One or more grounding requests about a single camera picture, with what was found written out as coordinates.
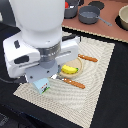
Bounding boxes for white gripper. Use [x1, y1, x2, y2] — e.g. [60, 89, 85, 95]
[3, 33, 80, 83]

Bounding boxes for small blue milk carton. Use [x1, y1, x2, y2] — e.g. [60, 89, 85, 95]
[33, 78, 50, 94]

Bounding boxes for yellow toy banana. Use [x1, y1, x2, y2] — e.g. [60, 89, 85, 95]
[62, 65, 78, 74]

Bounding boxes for red toy tomato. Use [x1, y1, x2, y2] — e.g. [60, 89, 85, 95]
[64, 1, 70, 9]

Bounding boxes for grey two-handled pot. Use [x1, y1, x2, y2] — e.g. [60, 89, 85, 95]
[64, 0, 80, 19]

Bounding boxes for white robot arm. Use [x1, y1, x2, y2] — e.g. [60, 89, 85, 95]
[3, 0, 79, 83]

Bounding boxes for round wooden plate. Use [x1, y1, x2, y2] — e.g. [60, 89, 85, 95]
[60, 57, 84, 78]

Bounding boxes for beige woven placemat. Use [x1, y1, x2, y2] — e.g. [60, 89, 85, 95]
[14, 37, 114, 128]

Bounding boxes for dark grey saucepan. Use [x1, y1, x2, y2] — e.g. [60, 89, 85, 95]
[78, 5, 111, 26]

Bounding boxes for pink toy stove board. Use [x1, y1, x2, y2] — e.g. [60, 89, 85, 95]
[62, 0, 128, 42]

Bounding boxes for beige bowl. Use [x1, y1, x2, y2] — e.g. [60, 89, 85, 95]
[119, 5, 128, 30]

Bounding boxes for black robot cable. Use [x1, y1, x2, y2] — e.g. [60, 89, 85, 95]
[0, 75, 28, 84]

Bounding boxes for wooden handled toy knife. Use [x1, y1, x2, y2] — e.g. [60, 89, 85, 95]
[78, 54, 98, 62]

